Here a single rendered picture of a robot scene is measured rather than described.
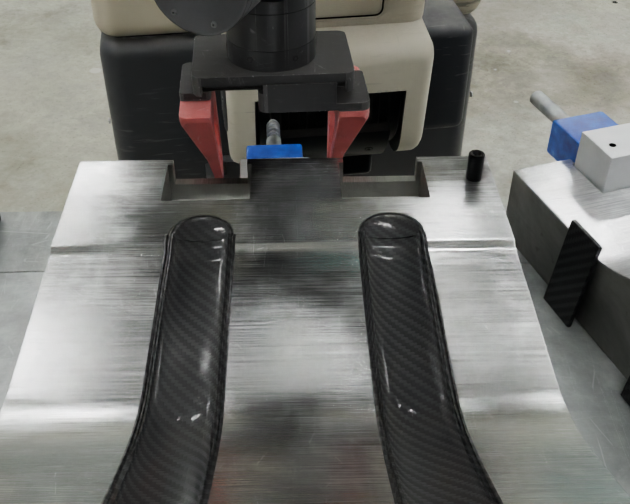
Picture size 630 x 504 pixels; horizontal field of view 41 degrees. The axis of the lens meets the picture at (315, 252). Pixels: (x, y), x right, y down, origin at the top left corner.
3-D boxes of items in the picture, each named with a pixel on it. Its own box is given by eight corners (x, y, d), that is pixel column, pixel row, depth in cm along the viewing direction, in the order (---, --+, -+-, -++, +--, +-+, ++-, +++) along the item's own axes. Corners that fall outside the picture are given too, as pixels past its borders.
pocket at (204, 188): (174, 206, 56) (168, 159, 54) (254, 205, 56) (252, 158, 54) (167, 249, 52) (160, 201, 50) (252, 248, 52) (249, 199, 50)
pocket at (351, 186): (337, 204, 56) (338, 157, 54) (416, 202, 56) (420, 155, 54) (340, 246, 53) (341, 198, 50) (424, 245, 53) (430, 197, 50)
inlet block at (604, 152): (503, 131, 68) (513, 70, 65) (557, 121, 69) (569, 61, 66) (594, 223, 59) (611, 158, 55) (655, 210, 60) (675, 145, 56)
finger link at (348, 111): (366, 204, 58) (372, 81, 53) (263, 209, 58) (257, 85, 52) (355, 153, 64) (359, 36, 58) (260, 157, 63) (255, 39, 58)
